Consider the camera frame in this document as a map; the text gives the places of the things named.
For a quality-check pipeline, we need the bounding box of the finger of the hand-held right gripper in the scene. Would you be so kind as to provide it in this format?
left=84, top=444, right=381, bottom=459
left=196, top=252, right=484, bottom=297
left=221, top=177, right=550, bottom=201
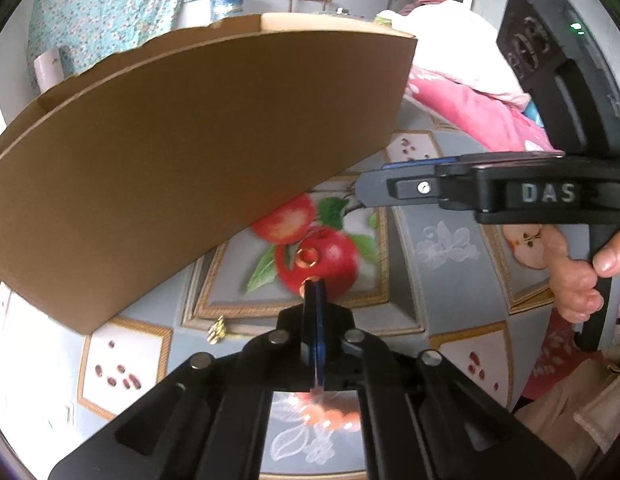
left=381, top=157, right=472, bottom=169
left=354, top=164, right=443, bottom=210

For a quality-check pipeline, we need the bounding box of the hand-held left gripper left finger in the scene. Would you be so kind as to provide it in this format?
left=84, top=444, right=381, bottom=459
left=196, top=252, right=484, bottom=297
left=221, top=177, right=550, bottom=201
left=48, top=280, right=318, bottom=480

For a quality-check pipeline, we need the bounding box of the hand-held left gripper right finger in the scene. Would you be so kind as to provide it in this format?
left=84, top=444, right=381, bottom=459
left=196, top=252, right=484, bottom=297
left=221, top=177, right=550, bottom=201
left=315, top=280, right=576, bottom=480

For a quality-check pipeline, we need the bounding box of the brown cardboard box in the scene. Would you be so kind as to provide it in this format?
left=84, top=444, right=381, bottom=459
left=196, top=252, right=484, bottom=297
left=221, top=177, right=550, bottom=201
left=0, top=12, right=419, bottom=336

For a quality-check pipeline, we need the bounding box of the person's right hand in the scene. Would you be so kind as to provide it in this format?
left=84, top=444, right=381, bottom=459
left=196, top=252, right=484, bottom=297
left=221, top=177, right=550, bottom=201
left=542, top=224, right=620, bottom=325

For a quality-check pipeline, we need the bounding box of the pink blanket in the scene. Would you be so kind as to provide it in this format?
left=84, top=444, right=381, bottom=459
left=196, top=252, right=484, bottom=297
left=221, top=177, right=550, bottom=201
left=405, top=67, right=557, bottom=154

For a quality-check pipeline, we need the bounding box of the small gold crumpled wrapper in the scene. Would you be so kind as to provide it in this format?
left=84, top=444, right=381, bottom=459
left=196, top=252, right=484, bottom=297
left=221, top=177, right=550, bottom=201
left=208, top=316, right=229, bottom=345

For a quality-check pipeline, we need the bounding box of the apple printed tablecloth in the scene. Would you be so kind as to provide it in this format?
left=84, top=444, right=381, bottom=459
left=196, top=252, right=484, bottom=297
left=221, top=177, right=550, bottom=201
left=0, top=95, right=606, bottom=480

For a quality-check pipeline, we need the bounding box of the white blanket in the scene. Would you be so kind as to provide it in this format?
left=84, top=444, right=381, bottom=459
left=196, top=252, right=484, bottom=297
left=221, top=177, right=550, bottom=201
left=377, top=0, right=529, bottom=106

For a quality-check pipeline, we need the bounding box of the red patterned cloth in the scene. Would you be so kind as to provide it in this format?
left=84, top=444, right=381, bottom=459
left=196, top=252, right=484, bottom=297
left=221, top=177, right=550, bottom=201
left=522, top=305, right=609, bottom=402

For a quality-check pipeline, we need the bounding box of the beige jacket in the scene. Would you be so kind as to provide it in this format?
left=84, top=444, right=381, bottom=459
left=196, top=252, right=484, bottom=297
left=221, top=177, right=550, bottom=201
left=514, top=317, right=620, bottom=480

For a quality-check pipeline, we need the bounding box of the blue and white bundle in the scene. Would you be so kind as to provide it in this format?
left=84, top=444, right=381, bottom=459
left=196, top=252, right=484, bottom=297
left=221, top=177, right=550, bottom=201
left=210, top=0, right=249, bottom=24

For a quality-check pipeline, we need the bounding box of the teal floral cloth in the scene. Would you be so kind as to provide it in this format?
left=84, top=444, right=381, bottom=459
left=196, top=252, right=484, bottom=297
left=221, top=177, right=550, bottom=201
left=27, top=0, right=199, bottom=96

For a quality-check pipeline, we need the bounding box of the orange bead bracelet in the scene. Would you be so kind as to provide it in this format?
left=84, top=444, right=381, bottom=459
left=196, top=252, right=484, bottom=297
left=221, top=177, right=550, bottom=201
left=287, top=392, right=361, bottom=429

